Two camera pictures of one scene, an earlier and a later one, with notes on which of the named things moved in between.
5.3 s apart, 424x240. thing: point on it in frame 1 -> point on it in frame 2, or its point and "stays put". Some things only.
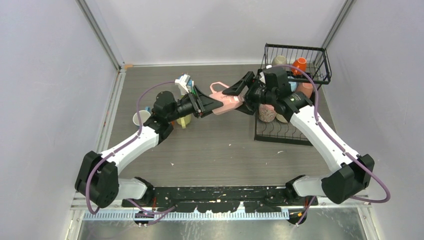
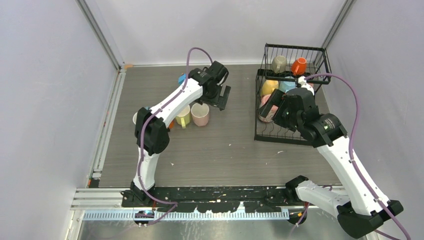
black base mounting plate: x=210 y=199 stays put
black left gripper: x=205 y=104 -> x=216 y=102
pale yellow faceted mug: x=184 y=121 stays put
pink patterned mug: x=267 y=112 stays put
